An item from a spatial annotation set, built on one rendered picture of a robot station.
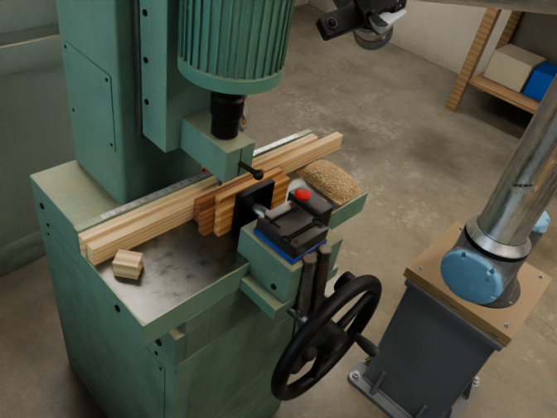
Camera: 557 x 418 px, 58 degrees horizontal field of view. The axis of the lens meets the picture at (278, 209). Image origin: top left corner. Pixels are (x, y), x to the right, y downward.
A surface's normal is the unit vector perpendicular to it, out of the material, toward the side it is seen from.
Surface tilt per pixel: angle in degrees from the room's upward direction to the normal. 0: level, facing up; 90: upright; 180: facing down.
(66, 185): 0
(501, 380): 0
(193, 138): 90
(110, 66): 90
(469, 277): 94
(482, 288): 94
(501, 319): 1
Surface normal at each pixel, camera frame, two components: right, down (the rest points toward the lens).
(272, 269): -0.70, 0.37
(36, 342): 0.15, -0.75
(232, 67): 0.06, 0.66
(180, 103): 0.69, 0.55
